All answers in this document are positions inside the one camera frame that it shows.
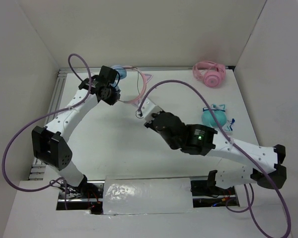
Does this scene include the white taped cover plate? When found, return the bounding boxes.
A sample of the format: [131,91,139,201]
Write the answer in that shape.
[103,178,193,215]

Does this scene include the blue pink cat-ear headphones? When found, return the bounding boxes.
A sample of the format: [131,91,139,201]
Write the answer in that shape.
[111,65,153,107]

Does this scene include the black headphone cable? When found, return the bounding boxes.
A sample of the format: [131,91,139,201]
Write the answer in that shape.
[135,66,144,119]

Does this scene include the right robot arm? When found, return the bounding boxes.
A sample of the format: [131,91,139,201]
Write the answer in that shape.
[145,111,287,194]

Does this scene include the teal cat-ear headphones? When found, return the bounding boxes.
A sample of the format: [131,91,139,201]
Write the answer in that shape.
[201,104,235,134]

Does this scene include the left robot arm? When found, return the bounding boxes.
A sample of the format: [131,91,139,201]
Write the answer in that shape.
[32,66,126,198]

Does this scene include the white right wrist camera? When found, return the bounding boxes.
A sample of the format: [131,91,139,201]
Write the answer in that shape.
[136,98,163,122]

